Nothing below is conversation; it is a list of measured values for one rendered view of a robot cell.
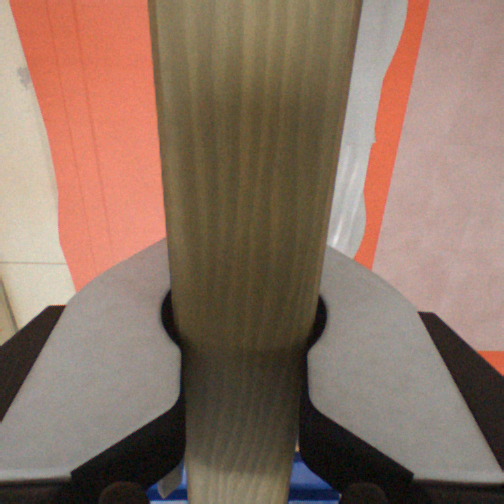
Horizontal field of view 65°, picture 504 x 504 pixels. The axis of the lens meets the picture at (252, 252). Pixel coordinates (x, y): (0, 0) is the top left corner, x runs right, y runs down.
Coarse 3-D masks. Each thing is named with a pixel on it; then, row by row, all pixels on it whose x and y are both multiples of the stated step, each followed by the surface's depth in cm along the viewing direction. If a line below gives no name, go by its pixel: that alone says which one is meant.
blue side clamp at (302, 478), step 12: (300, 456) 33; (300, 468) 33; (300, 480) 34; (312, 480) 34; (156, 492) 34; (180, 492) 34; (300, 492) 34; (312, 492) 34; (324, 492) 34; (336, 492) 34
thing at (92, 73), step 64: (64, 0) 21; (128, 0) 21; (448, 0) 21; (64, 64) 22; (128, 64) 22; (448, 64) 22; (64, 128) 24; (128, 128) 24; (384, 128) 24; (448, 128) 24
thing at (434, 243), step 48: (96, 144) 24; (144, 144) 24; (384, 144) 24; (432, 144) 25; (96, 192) 26; (144, 192) 26; (384, 192) 26; (432, 192) 26; (480, 192) 26; (96, 240) 27; (144, 240) 27; (384, 240) 28; (432, 240) 28; (480, 240) 28; (432, 288) 30; (480, 288) 30; (480, 336) 32
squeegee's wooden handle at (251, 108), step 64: (192, 0) 5; (256, 0) 5; (320, 0) 5; (192, 64) 5; (256, 64) 5; (320, 64) 5; (192, 128) 6; (256, 128) 6; (320, 128) 6; (192, 192) 6; (256, 192) 6; (320, 192) 6; (192, 256) 7; (256, 256) 7; (320, 256) 7; (192, 320) 8; (256, 320) 8; (192, 384) 9; (256, 384) 8; (192, 448) 10; (256, 448) 10
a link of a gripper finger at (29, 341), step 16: (32, 320) 8; (48, 320) 8; (16, 336) 8; (32, 336) 8; (48, 336) 8; (0, 352) 7; (16, 352) 7; (32, 352) 7; (0, 368) 7; (16, 368) 7; (0, 384) 6; (16, 384) 6; (0, 400) 6; (0, 416) 6; (0, 496) 5; (16, 496) 5; (32, 496) 5; (48, 496) 5; (64, 496) 5
